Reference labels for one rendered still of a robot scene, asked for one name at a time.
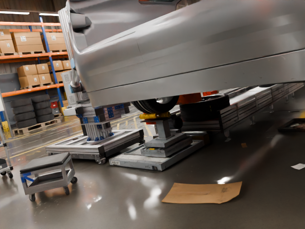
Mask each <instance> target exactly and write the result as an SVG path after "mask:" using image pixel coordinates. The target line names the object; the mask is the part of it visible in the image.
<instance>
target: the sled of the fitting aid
mask: <svg viewBox="0 0 305 229"><path fill-rule="evenodd" d="M191 143H193V141H192V137H191V136H187V137H185V138H183V139H181V140H179V141H177V142H175V143H173V144H171V145H169V146H167V147H165V148H163V147H144V148H142V149H140V151H141V156H152V157H168V156H169V155H171V154H173V153H175V152H177V151H178V150H180V149H182V148H184V147H186V146H188V145H189V144H191Z"/></svg>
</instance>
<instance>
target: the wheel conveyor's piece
mask: <svg viewBox="0 0 305 229"><path fill-rule="evenodd" d="M303 86H304V83H288V89H289V94H291V96H292V99H294V97H293V96H294V92H295V91H296V90H298V89H300V88H301V87H303ZM243 88H244V87H243ZM266 88H268V87H263V88H261V87H258V86H249V87H245V88H244V89H245V92H246V91H254V90H264V89H266Z"/></svg>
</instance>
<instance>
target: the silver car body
mask: <svg viewBox="0 0 305 229"><path fill-rule="evenodd" d="M180 1H181V0H67V2H66V13H67V15H68V23H69V30H68V36H69V42H70V46H71V50H72V55H73V59H74V64H75V68H76V70H77V73H78V75H79V78H80V80H81V82H82V84H83V86H84V88H85V90H86V92H87V95H88V97H89V100H90V102H91V105H92V108H94V109H102V108H109V107H113V106H116V105H121V104H124V103H128V102H132V101H139V100H148V99H155V98H162V97H169V96H176V95H186V94H193V93H200V92H208V91H215V90H225V89H233V88H240V87H249V86H258V85H273V84H287V83H305V0H201V1H199V2H196V3H194V4H191V5H188V6H186V7H183V8H181V9H178V10H176V7H177V4H178V3H179V2H180Z"/></svg>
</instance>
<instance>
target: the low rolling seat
mask: <svg viewBox="0 0 305 229"><path fill-rule="evenodd" d="M68 162H69V165H70V169H65V165H66V164H67V163H68ZM55 169H61V171H57V172H53V173H49V174H44V175H39V174H38V173H43V172H47V171H51V170H55ZM20 172H21V173H20V178H21V182H22V185H23V188H24V192H25V195H28V194H29V199H30V201H31V202H34V201H35V193H38V192H42V191H46V190H50V189H55V188H59V187H63V189H64V192H65V193H66V195H69V188H68V185H69V183H70V182H71V183H72V184H75V183H76V182H77V180H78V179H77V178H76V177H75V176H74V175H75V170H74V166H73V162H72V158H71V155H70V154H69V152H66V153H61V154H56V155H52V156H47V157H43V158H39V159H33V160H31V161H30V162H29V163H28V164H27V165H25V166H24V167H23V168H22V169H20ZM33 174H34V175H35V178H34V179H31V178H29V177H27V176H29V175H33ZM26 179H27V180H29V181H31V182H30V183H29V184H28V185H27V182H26Z"/></svg>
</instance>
